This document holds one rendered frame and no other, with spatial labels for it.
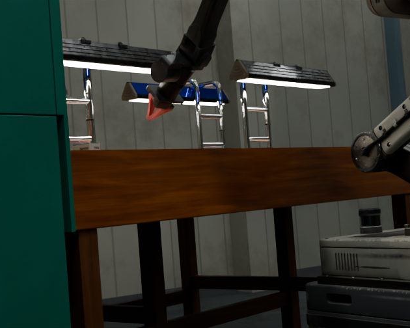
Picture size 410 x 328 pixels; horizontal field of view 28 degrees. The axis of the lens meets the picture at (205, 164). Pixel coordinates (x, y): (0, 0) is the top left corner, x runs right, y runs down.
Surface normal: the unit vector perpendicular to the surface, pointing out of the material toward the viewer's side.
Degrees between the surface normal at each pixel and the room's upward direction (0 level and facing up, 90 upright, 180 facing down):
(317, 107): 90
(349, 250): 90
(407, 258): 93
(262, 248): 90
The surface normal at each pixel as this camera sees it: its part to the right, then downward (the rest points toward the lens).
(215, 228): 0.57, -0.07
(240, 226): -0.82, 0.04
